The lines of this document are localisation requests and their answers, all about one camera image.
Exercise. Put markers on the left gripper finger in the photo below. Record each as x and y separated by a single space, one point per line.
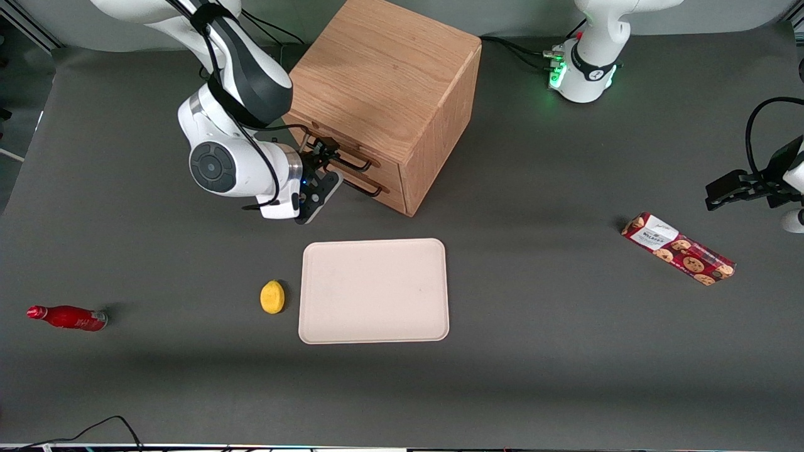
728 182
732 197

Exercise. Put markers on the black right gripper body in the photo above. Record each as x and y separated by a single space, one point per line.
312 164

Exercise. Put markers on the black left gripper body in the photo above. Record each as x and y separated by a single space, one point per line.
759 186

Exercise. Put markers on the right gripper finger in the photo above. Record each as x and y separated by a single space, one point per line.
325 148
331 163

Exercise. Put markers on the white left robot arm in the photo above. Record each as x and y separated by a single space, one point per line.
590 69

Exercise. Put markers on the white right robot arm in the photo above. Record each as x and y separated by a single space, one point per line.
226 150

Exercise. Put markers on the wooden drawer cabinet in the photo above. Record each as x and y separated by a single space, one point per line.
383 69

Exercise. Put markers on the red cookie box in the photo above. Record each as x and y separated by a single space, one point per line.
681 250

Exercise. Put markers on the yellow lemon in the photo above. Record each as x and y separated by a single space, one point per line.
272 297

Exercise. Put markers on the beige rectangular tray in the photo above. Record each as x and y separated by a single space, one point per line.
374 292

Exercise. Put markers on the red bottle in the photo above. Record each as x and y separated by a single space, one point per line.
69 317

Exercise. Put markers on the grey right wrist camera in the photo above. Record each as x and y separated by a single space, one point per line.
319 198

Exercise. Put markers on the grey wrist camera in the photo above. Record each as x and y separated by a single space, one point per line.
794 221
319 198

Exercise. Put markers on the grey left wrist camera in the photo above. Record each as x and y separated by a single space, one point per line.
794 221

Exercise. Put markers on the aluminium frame profile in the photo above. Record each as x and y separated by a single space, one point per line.
798 22
31 31

